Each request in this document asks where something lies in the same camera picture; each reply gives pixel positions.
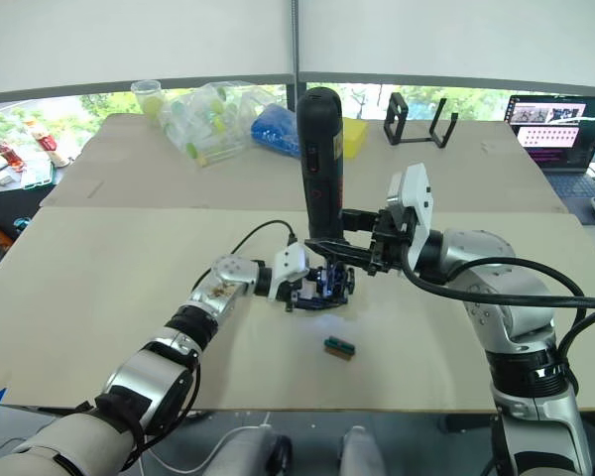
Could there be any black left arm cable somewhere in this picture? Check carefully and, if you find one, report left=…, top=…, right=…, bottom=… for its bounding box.
left=121, top=219, right=298, bottom=472

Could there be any open laptop with pink screen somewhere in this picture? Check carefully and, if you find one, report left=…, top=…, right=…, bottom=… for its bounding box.
left=505, top=93, right=595, bottom=212

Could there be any red and white bottle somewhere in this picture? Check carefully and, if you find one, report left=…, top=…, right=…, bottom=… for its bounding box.
left=23, top=117, right=63, bottom=168

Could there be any white roller blind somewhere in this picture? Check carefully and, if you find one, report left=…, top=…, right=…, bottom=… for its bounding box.
left=0, top=0, right=295, bottom=95
left=299, top=0, right=595, bottom=90

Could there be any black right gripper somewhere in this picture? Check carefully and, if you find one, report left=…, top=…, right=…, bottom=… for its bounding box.
left=303, top=204, right=416, bottom=277

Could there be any yellow sponge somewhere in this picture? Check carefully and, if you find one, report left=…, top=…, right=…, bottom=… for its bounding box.
left=341, top=117, right=370, bottom=160

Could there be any dark electric screwdriver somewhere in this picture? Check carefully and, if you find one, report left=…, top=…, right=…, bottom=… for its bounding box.
left=296, top=86, right=347, bottom=272

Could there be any blue mesh bag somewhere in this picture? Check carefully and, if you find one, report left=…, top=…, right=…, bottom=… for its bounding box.
left=250, top=104, right=302, bottom=160

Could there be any small green tan block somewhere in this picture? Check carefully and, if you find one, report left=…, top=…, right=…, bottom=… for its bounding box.
left=323, top=335, right=357, bottom=360

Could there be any thin white cable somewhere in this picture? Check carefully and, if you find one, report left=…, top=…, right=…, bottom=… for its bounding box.
left=141, top=411, right=275, bottom=476

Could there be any grey rounded shape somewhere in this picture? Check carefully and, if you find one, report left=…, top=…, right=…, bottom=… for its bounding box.
left=337, top=424, right=389, bottom=476
left=205, top=424, right=295, bottom=476

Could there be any clear jar with green balls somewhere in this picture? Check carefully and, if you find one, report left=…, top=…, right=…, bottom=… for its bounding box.
left=130, top=78, right=163, bottom=121

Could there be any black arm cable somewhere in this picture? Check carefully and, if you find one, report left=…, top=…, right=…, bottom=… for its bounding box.
left=399, top=255, right=595, bottom=393
left=121, top=219, right=298, bottom=472

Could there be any clear bag of bottles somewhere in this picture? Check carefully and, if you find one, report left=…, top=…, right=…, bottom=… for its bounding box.
left=157, top=80, right=274, bottom=169

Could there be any green and white tray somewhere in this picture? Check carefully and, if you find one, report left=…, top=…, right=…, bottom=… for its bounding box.
left=20, top=161, right=57, bottom=192

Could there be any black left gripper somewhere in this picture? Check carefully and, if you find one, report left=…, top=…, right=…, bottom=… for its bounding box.
left=283, top=265, right=357, bottom=313

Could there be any red snack pack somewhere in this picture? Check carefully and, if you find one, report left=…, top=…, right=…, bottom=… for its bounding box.
left=0, top=142, right=26, bottom=174

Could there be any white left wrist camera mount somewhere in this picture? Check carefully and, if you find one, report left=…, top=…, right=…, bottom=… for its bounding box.
left=267, top=244, right=310, bottom=302

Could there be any grey window pillar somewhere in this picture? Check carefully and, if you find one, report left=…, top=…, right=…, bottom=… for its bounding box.
left=286, top=0, right=302, bottom=108

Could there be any black metal stand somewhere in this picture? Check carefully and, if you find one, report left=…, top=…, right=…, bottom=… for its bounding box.
left=383, top=91, right=461, bottom=150

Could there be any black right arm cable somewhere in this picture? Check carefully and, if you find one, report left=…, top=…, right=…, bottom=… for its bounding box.
left=399, top=255, right=595, bottom=393

